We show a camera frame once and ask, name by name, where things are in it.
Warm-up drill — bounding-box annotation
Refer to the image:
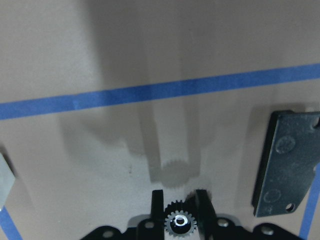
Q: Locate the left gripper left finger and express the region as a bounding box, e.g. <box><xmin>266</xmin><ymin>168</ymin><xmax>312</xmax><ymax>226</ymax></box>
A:
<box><xmin>150</xmin><ymin>190</ymin><xmax>165</xmax><ymax>240</ymax></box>

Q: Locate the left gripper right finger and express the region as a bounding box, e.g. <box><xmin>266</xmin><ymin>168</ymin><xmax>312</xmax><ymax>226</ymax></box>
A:
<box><xmin>195</xmin><ymin>189</ymin><xmax>217</xmax><ymax>240</ymax></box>

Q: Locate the black bearing gear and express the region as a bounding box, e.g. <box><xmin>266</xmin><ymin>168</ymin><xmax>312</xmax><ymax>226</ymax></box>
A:
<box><xmin>164</xmin><ymin>200</ymin><xmax>197</xmax><ymax>238</ymax></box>
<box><xmin>184</xmin><ymin>188</ymin><xmax>208</xmax><ymax>209</ymax></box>

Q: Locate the black brake pad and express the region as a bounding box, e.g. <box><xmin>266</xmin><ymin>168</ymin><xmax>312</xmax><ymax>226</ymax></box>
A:
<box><xmin>251</xmin><ymin>110</ymin><xmax>320</xmax><ymax>218</ymax></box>

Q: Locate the brown paper table mat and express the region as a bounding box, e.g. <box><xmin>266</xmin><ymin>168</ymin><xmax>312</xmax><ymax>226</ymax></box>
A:
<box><xmin>0</xmin><ymin>0</ymin><xmax>320</xmax><ymax>240</ymax></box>

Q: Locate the white curved plastic bracket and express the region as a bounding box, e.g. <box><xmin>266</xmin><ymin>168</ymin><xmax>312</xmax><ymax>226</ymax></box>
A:
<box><xmin>0</xmin><ymin>154</ymin><xmax>16</xmax><ymax>211</ymax></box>

